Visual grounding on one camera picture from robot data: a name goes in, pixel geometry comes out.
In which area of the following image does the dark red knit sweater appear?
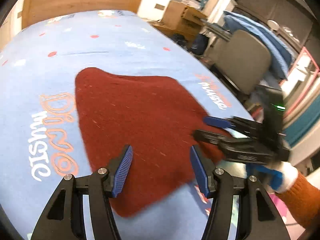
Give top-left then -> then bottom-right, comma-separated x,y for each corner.
75,68 -> 225,217

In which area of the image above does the right orange sleeve forearm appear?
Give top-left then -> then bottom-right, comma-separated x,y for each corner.
276,172 -> 319,229

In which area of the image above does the right gloved hand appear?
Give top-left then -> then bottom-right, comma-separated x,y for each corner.
246,161 -> 299,193

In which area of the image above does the grey chair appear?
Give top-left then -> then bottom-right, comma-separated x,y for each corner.
204,30 -> 271,103

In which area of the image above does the blue dinosaur bed sheet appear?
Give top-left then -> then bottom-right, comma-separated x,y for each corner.
1,10 -> 250,239

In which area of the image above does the blue folded quilt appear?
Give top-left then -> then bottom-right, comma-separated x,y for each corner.
223,11 -> 296,81

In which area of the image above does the wooden desk cabinet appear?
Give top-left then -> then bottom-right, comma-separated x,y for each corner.
150,1 -> 207,42

